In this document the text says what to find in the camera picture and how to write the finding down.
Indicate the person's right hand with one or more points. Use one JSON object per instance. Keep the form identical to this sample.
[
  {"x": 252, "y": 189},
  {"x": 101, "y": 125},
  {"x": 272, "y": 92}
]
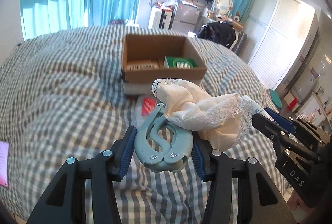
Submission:
[{"x": 295, "y": 200}]

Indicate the silver refrigerator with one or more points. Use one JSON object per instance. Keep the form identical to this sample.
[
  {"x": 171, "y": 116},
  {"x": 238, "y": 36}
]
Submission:
[{"x": 185, "y": 16}]

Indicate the green small carton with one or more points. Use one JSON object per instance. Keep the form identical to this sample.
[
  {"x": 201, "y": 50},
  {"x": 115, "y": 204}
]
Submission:
[{"x": 181, "y": 62}]

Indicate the teal round stool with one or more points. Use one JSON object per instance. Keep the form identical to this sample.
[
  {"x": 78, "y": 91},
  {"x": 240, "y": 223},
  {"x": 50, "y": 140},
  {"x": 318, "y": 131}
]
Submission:
[{"x": 276, "y": 99}]

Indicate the grey-green plastic clip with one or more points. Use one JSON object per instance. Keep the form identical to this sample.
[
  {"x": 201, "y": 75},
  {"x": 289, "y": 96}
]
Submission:
[{"x": 158, "y": 145}]

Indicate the cream lace-trimmed cloth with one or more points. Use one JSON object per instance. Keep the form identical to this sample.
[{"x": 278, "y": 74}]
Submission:
[{"x": 207, "y": 112}]

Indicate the oval white-framed mirror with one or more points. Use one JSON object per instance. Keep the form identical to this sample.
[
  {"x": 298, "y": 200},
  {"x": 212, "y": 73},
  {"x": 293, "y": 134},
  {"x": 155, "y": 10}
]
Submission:
[{"x": 223, "y": 2}]

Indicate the brown cardboard box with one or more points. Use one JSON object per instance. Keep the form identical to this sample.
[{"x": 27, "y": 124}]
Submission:
[{"x": 153, "y": 45}]

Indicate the wooden dressing table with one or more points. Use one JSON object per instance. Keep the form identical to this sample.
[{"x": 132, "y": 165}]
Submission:
[{"x": 233, "y": 22}]

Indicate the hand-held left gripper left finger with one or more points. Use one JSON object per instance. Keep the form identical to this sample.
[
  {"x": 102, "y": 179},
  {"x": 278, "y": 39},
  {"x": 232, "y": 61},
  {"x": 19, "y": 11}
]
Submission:
[{"x": 127, "y": 152}]

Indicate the pile of black clothes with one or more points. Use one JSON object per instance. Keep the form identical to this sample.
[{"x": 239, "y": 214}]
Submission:
[{"x": 217, "y": 32}]

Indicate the grey checked blanket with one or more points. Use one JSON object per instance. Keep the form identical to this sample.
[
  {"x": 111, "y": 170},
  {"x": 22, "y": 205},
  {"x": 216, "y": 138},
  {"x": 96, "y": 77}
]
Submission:
[{"x": 64, "y": 99}]

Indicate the pink paper card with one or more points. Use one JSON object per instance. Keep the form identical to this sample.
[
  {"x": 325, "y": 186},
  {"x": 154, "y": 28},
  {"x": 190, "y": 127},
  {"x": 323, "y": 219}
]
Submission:
[{"x": 3, "y": 164}]

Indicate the clutter on refrigerator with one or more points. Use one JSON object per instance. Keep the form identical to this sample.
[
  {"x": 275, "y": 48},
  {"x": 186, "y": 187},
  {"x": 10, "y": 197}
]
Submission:
[{"x": 168, "y": 3}]

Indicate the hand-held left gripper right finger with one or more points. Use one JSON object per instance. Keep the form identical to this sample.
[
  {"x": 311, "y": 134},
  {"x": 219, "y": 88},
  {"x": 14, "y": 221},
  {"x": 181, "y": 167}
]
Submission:
[{"x": 198, "y": 161}]

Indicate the red box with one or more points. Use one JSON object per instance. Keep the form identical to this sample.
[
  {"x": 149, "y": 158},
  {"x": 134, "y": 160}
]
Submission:
[{"x": 291, "y": 103}]

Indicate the beige small carton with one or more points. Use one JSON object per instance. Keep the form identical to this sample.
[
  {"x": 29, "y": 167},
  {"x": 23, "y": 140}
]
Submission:
[{"x": 142, "y": 64}]

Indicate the clear packet with red label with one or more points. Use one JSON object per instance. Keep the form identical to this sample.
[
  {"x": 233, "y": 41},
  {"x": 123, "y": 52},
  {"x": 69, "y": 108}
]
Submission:
[{"x": 146, "y": 107}]

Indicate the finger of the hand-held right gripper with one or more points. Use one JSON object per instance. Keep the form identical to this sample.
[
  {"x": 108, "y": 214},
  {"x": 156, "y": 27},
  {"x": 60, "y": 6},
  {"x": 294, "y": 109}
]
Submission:
[
  {"x": 269, "y": 129},
  {"x": 282, "y": 123}
]

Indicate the white louvred wardrobe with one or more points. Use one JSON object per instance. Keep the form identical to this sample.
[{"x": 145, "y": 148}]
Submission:
[{"x": 282, "y": 40}]

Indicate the white appliance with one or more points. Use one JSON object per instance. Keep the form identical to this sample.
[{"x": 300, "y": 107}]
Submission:
[{"x": 155, "y": 19}]

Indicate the white squeeze tube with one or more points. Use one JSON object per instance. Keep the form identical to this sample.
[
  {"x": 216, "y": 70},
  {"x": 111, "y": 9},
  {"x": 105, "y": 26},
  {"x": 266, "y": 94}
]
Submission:
[{"x": 256, "y": 107}]

